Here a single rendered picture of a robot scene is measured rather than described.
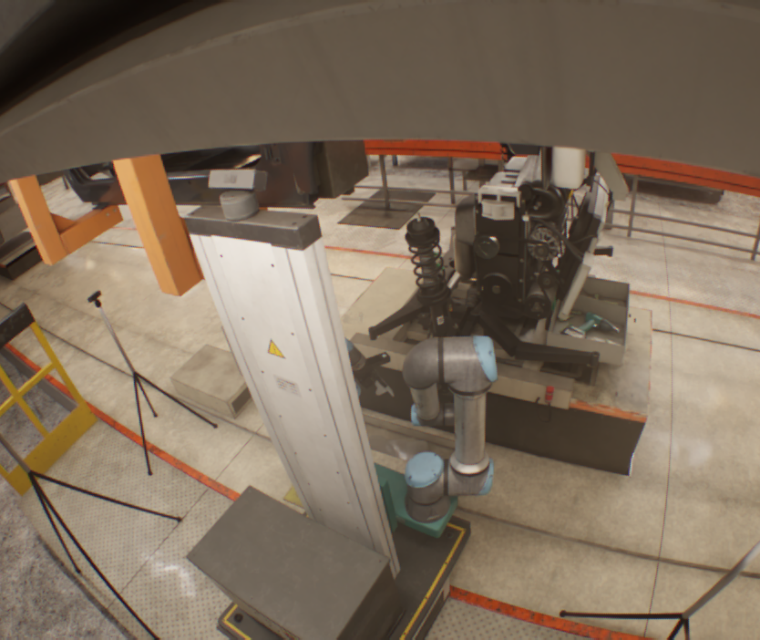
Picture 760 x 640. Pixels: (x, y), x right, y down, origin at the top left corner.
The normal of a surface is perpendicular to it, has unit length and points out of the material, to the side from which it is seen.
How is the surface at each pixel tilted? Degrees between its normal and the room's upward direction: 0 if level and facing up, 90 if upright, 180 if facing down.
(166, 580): 0
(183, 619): 0
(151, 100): 117
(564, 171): 100
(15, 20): 90
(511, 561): 0
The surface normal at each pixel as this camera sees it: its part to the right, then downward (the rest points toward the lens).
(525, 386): -0.46, 0.57
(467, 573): -0.13, -0.81
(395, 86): -0.35, 0.87
